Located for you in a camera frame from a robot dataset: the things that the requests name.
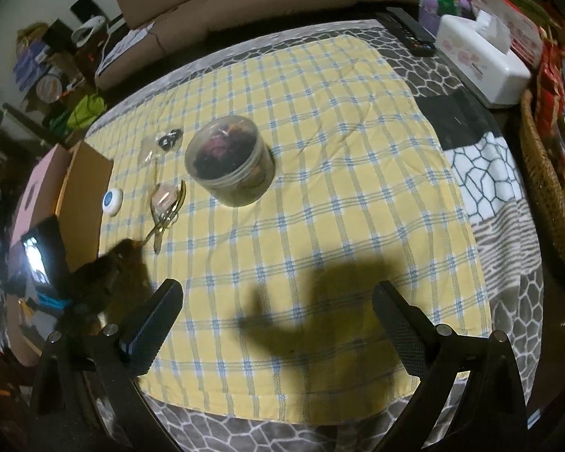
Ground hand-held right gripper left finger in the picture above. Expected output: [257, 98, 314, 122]
[31, 279, 185, 452]

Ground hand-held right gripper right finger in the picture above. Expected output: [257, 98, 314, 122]
[373, 281, 532, 452]

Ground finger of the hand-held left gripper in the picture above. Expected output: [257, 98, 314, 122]
[96, 238, 146, 278]

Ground silver scissors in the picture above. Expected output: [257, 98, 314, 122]
[150, 207, 175, 237]

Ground cardboard box with pink side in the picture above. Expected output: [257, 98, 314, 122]
[5, 140, 115, 368]

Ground round white blue floss case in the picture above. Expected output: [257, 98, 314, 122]
[101, 188, 124, 216]

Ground pink puff in clear case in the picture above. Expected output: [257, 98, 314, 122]
[151, 183, 180, 212]

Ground clear bag with black pieces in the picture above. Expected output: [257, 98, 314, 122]
[139, 127, 184, 165]

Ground clear round plastic jar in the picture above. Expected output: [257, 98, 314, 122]
[185, 115, 276, 208]

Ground green bag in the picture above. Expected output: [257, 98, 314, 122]
[52, 94, 107, 135]

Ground yellow plaid cloth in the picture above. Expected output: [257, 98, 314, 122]
[84, 35, 495, 422]

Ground wicker basket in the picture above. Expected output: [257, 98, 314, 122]
[518, 87, 565, 269]

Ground purple box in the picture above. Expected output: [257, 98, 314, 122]
[13, 40, 52, 90]

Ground white floral tissue box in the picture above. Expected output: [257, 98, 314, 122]
[434, 9, 533, 108]

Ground red and white snack bag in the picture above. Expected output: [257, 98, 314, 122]
[468, 0, 547, 62]

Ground purple container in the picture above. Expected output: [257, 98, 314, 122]
[419, 0, 474, 38]

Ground white ring-shaped device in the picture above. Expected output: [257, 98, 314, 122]
[70, 15, 108, 48]

